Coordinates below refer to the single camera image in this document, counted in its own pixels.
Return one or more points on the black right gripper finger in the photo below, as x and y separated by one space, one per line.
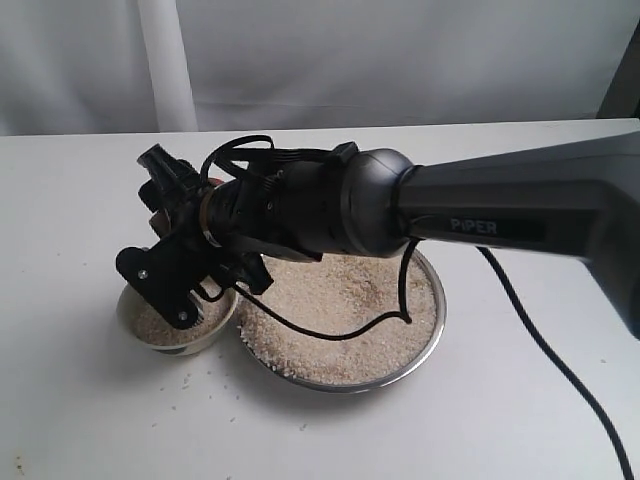
151 197
173 178

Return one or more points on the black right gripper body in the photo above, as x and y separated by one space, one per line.
286 211

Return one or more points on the brown wooden cup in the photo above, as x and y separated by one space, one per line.
160 223

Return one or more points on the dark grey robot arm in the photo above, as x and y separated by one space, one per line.
579 199

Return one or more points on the rice in steel tray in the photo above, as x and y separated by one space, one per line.
340 320

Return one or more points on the cream ceramic bowl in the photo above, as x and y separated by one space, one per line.
130 299

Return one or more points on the rice in cream bowl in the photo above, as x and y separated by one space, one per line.
148 325

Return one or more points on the spilled rice on table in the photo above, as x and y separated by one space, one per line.
236 398

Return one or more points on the white backdrop curtain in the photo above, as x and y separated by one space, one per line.
79 67

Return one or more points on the round steel tray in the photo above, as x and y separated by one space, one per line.
430 340

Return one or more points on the dark post at right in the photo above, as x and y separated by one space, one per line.
621 99

